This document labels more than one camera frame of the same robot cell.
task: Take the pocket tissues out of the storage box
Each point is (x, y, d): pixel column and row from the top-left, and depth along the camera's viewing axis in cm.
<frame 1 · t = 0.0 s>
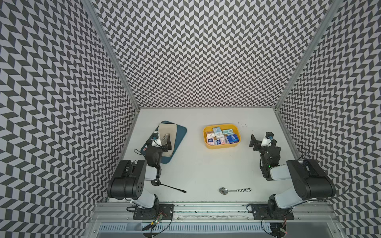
left hand: (161, 136, 91), fingers open
right hand: (259, 136, 90), fingers open
yellow plastic storage box: (209, 133, 99), point 7 cm above the table
teal plastic tray: (164, 159, 92), point 2 cm above the table
beige linen cloth: (171, 129, 108), on the table
metal spoon patterned handle: (223, 191, 79), point 3 cm above the table
light blue cartoon tissue pack: (218, 132, 98), point 8 cm above the table
dark blue Tempo tissue pack: (232, 139, 96), point 6 cm above the table
mint green tissue pack: (228, 131, 100), point 6 cm above the table
pink floral Tempo tissue pack: (222, 142, 95), point 6 cm above the table

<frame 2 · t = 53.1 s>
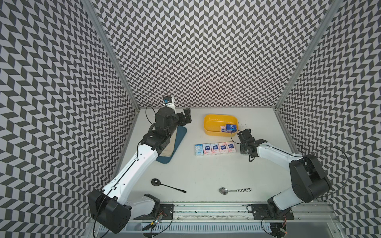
left hand: (182, 111, 73), fingers open
right hand: (249, 149, 91), fingers open
yellow plastic storage box: (213, 122, 109), point 3 cm above the table
light blue cartoon tissue pack: (199, 149, 94), point 3 cm above the table
dark blue Tempo tissue pack: (230, 128, 101), point 6 cm above the table
pink floral Tempo tissue pack: (231, 148, 95), point 3 cm above the table
pink floral Tempo tissue pack 2: (223, 148, 95), point 3 cm above the table
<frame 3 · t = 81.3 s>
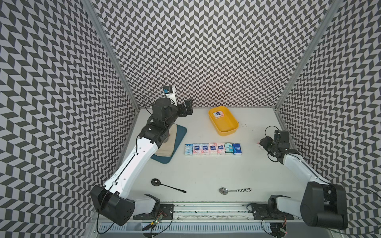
left hand: (183, 101, 70), fingers open
right hand: (263, 144, 89), fingers open
yellow plastic storage box: (223, 120, 112), on the table
light blue cartoon tissue pack: (188, 149, 95), point 3 cm above the table
dark blue Tempo tissue pack: (236, 148, 95), point 3 cm above the table
pink floral Tempo tissue pack 3: (218, 114, 113), point 3 cm above the table
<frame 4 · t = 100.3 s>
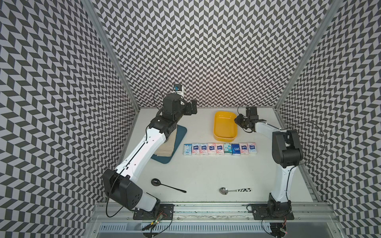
left hand: (188, 101, 75), fingers open
right hand: (235, 120, 103), fingers open
pink floral Tempo tissue pack 3: (252, 147, 95), point 3 cm above the table
pink floral Tempo tissue pack 4: (244, 148, 95), point 2 cm above the table
